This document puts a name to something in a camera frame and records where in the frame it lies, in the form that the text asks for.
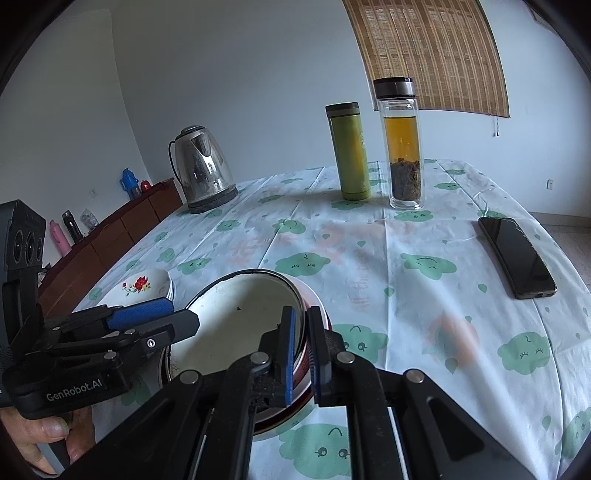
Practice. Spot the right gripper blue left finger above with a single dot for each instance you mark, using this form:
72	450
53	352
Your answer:
274	383

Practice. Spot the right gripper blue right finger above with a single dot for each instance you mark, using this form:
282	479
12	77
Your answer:
323	347

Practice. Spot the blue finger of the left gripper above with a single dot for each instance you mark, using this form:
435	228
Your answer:
155	335
124	318

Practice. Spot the red flower white plate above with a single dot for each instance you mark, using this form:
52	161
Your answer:
138	288

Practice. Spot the person's left hand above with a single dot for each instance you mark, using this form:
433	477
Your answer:
79	434

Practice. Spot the stainless steel bowl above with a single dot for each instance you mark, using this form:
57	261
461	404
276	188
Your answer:
164	372

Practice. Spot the brown wooden sideboard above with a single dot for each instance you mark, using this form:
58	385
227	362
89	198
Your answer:
73	276

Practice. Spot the black thermos flask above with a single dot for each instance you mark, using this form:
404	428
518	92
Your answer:
72	227

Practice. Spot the pink thermos flask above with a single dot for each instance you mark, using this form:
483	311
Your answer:
60	241

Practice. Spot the clear patterned glass jar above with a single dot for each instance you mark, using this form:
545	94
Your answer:
89	220

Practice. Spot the cloud print tablecloth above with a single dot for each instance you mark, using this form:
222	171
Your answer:
407	290

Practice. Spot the blue thermos jug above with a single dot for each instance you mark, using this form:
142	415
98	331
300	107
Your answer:
130	184

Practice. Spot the stainless electric kettle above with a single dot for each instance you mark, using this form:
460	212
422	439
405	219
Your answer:
201	169

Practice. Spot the black smartphone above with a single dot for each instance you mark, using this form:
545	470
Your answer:
527	274

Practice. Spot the green thermos bottle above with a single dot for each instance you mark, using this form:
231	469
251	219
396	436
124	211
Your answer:
350	153

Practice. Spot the glass tea bottle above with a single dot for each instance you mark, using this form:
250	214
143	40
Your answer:
398	106

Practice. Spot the bamboo window blind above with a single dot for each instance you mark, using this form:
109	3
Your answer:
446	47

